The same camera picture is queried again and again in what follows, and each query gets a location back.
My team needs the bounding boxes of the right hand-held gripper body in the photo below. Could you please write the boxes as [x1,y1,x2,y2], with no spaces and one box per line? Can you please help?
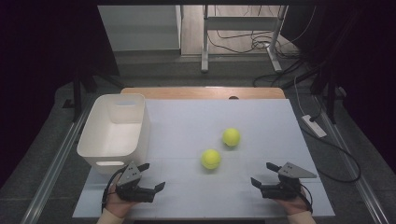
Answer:
[260,161,318,201]

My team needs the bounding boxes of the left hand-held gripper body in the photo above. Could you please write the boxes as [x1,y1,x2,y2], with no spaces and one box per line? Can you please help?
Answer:
[115,161,157,203]

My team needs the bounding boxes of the white plastic bin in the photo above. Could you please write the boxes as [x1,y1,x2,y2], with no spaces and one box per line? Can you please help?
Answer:
[76,92,151,175]

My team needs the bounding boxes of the yellow tennis ball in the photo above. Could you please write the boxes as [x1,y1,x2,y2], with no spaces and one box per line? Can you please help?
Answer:
[221,127,242,147]
[200,148,222,171]

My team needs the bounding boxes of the person's left hand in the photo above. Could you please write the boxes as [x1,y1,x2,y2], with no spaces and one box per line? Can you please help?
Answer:
[105,189,138,217]

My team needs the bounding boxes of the person's right hand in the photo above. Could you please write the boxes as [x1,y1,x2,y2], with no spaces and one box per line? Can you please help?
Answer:
[274,189,312,217]

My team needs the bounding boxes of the white power strip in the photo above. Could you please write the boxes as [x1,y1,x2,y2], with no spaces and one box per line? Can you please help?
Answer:
[301,114,328,139]

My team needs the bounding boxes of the white table mat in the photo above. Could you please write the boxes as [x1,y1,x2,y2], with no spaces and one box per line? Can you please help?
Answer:
[72,98,336,218]

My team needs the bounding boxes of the black stand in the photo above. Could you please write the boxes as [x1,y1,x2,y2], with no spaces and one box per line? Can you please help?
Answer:
[311,68,339,125]
[62,66,125,122]

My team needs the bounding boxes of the wooden table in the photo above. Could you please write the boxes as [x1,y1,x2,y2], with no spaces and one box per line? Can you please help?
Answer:
[120,87,287,101]

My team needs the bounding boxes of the dark curtain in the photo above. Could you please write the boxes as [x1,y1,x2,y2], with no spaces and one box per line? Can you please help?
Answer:
[289,0,396,175]
[0,0,120,188]

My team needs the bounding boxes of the white cabinet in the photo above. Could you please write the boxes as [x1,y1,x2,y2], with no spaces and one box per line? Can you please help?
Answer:
[97,5,182,52]

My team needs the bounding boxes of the right hand-held gripper cable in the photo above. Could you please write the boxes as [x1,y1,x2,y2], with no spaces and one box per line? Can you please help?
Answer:
[292,182,314,215]

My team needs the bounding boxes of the black plug with cable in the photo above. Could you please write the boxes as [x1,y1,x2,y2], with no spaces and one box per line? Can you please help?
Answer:
[308,92,325,123]

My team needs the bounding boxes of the long black floor cable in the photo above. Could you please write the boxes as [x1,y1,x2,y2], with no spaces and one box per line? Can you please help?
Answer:
[300,125,362,184]

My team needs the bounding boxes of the white power strip cable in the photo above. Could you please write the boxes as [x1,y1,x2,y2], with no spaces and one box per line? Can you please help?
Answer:
[293,76,306,117]

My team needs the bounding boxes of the metal floor rail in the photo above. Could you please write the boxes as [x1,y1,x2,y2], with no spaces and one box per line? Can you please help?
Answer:
[314,96,382,224]
[20,102,94,224]

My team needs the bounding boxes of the thick black floor cables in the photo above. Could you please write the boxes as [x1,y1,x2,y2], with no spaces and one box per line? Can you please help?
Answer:
[252,59,321,90]

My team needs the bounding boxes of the tangle of thin floor cables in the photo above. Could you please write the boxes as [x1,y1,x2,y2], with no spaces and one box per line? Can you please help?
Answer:
[206,29,300,60]

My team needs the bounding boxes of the white metal desk frame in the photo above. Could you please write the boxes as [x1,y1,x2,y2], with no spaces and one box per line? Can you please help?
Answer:
[200,4,289,74]

